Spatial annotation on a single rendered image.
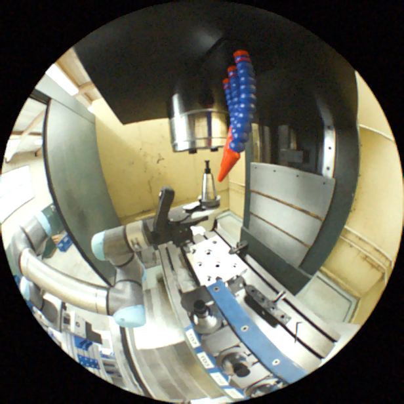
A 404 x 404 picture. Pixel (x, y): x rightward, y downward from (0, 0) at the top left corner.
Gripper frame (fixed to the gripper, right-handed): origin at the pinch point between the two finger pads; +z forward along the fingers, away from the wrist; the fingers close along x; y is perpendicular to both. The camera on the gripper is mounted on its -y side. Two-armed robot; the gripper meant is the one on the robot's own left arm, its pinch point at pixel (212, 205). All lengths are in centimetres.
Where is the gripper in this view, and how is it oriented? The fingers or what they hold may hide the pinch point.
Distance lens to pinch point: 34.7
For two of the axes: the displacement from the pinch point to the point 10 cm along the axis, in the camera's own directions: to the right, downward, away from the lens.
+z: 8.9, -2.6, 3.6
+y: 1.0, 9.1, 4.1
